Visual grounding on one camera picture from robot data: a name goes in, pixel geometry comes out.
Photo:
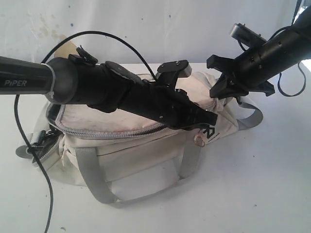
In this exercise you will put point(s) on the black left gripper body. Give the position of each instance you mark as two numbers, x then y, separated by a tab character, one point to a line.
171	107

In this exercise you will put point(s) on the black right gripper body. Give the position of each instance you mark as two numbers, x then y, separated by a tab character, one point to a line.
257	65

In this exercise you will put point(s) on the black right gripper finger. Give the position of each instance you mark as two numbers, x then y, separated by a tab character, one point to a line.
222	64
227	86

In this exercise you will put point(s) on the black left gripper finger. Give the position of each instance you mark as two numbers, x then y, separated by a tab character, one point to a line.
201	117

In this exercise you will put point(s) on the white canvas duffel bag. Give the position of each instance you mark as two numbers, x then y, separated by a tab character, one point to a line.
123	157

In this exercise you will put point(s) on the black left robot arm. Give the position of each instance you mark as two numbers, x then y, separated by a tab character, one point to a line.
107	87

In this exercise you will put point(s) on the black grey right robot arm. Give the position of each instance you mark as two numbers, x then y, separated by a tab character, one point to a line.
303	23

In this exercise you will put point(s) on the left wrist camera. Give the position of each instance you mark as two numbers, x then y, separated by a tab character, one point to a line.
169	72

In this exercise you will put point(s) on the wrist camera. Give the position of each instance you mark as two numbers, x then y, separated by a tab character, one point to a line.
169	72
246	36

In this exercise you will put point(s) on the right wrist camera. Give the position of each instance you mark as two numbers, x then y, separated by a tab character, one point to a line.
246	36

